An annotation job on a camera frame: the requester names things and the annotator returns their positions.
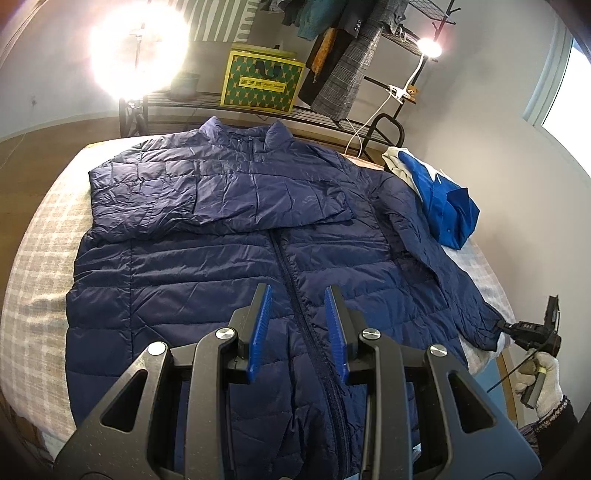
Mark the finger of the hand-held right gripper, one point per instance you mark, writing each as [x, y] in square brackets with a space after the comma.
[508, 330]

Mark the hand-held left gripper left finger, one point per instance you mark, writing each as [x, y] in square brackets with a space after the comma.
[259, 323]

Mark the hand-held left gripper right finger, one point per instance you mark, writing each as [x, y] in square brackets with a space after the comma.
[334, 323]

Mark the navy puffer jacket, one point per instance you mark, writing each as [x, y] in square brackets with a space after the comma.
[207, 258]

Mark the person's right forearm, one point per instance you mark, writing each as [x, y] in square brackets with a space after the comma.
[556, 420]

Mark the black metal clothes rack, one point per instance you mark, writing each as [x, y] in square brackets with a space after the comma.
[318, 114]

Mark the person's right hand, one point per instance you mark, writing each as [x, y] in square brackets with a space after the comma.
[547, 383]

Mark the person's striped clothing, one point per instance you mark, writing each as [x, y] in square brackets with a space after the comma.
[528, 443]

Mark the blue and white garment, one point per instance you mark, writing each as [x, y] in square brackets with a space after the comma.
[443, 203]

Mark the bed with checked sheet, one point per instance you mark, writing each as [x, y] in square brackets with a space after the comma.
[41, 258]

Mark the yellow green patterned box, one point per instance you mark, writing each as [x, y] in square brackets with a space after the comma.
[258, 87]

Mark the small brown teddy bear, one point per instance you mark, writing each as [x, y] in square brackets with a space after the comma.
[412, 92]

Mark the window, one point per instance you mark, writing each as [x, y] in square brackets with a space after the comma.
[570, 92]

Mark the green plant pot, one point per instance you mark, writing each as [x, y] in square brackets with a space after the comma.
[183, 87]

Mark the grey plaid coat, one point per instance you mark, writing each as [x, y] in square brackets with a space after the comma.
[351, 74]

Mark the black garment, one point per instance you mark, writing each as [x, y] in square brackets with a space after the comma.
[330, 60]

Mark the orange brown garment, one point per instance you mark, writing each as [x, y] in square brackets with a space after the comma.
[321, 50]

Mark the white clip lamp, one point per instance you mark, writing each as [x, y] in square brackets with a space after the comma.
[429, 47]

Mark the bright studio light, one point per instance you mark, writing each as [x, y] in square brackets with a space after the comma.
[138, 50]

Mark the teal garment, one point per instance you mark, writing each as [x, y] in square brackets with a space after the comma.
[318, 16]

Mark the green striped wall cloth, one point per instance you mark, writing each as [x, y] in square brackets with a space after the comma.
[217, 21]

